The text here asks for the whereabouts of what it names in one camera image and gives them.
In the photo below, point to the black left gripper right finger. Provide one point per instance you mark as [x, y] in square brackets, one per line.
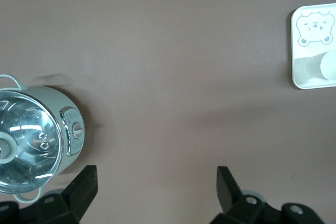
[227, 190]

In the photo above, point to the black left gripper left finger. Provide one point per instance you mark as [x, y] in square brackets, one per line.
[84, 187]

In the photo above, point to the glass pot lid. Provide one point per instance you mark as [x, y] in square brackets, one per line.
[29, 140]

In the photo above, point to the grey cooker with glass lid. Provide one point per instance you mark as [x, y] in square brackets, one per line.
[69, 103]

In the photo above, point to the cream tray with bear print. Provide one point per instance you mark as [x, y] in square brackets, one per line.
[309, 51]

